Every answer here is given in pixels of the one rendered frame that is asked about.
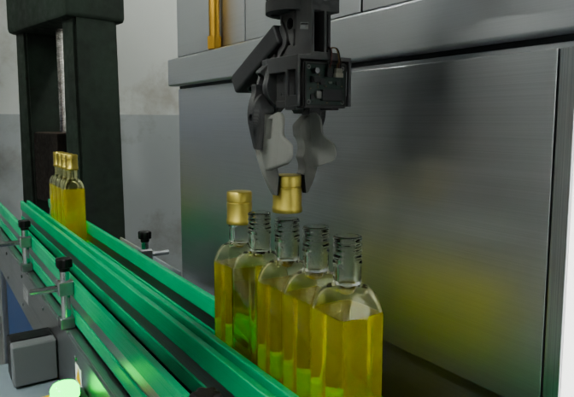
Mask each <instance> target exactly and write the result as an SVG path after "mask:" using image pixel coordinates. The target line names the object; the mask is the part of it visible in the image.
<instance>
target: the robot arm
mask: <svg viewBox="0 0 574 397"><path fill-rule="evenodd" d="M338 13H339V0H266V16H267V17H269V18H273V19H277V20H280V24H281V26H275V25H274V26H272V27H271V29H270V30H269V31H268V32H267V34H266V35H265V36H264V38H263V39H262V40H261V41H260V42H259V43H258V44H257V45H256V47H255V48H254V49H253V51H252V52H251V53H250V54H249V56H248V57H247V58H246V60H245V61H244V62H243V63H242V65H241V66H240V67H239V68H238V70H237V71H236V72H235V73H234V74H233V75H232V77H231V80H232V83H233V86H234V89H235V92H236V93H251V97H250V99H249V105H248V124H249V132H250V136H251V140H252V144H253V148H254V149H255V152H256V157H257V160H258V163H259V166H260V169H261V173H262V175H263V178H264V179H265V182H266V185H267V187H268V189H269V190H270V191H271V193H272V194H273V195H275V196H278V190H279V181H280V177H279V174H278V168H280V167H281V166H285V165H288V164H289V163H290V162H291V160H292V157H293V146H292V143H291V142H290V141H289V140H288V139H287V138H286V137H285V135H284V125H285V119H284V115H283V113H281V112H282V111H283V109H284V108H285V110H292V111H293V113H294V114H302V115H301V116H300V117H299V118H298V119H297V121H296V122H295V123H294V124H293V126H292V129H293V136H294V137H295V139H296V142H297V153H296V159H297V162H298V170H297V174H301V175H302V186H301V187H302V193H308V192H309V190H310V188H311V186H312V183H313V181H314V178H315V174H316V171H317V167H318V166H322V165H324V164H327V163H330V162H332V161H334V160H335V159H336V157H337V148H336V145H335V144H334V143H333V142H332V141H331V140H330V139H328V138H327V137H326V136H325V134H324V133H323V124H324V122H325V111H326V110H338V109H339V108H345V107H351V58H344V57H341V56H340V52H339V50H338V48H336V47H331V15H334V14H338ZM332 49H336V50H337V53H332ZM346 72H347V96H346Z"/></svg>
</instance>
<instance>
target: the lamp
mask: <svg viewBox="0 0 574 397"><path fill-rule="evenodd" d="M50 397H80V390H79V384H78V383H77V382H76V381H75V380H72V379H67V380H61V381H59V382H56V383H54V384H53V385H52V387H51V389H50Z"/></svg>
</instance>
